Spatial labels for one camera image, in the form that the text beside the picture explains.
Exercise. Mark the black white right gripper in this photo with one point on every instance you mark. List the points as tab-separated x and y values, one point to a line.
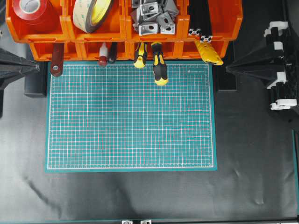
277	70

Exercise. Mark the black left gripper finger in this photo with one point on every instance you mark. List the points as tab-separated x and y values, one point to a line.
13	67

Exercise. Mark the grey corner bracket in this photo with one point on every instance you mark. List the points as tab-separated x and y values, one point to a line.
171	8
148	28
164	20
137	3
169	30
149	11

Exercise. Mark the black rack foot block left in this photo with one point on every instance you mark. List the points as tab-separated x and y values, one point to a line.
35	85

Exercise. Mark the orange container rack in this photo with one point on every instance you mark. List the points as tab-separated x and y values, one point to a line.
117	27

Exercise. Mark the red tape roll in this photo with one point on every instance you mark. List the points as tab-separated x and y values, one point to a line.
35	12

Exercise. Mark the yellow utility knife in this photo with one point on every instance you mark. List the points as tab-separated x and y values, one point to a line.
208	53

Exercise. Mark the cream double-sided tape roll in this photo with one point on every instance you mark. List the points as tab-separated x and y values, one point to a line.
88	15

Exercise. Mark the black aluminium profile right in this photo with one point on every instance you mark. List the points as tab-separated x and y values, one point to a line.
205	25

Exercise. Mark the black aluminium profile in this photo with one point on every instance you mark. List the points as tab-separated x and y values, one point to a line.
194	13
205	25

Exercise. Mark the black aluminium profile left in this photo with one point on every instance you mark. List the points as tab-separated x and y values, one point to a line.
194	13

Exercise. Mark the dark red marker pen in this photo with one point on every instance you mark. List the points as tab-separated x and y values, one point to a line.
112	54

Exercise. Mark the long yellow black screwdriver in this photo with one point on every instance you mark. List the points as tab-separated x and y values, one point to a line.
159	65

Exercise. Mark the green cutting mat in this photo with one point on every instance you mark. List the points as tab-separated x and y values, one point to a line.
116	119

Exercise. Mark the short yellow black screwdriver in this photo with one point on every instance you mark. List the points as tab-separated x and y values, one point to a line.
140	55

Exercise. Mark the dark red tool handle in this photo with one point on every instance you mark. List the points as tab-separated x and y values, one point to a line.
57	62

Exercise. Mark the silver bracket table edge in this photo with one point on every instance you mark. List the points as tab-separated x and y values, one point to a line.
146	222
126	222

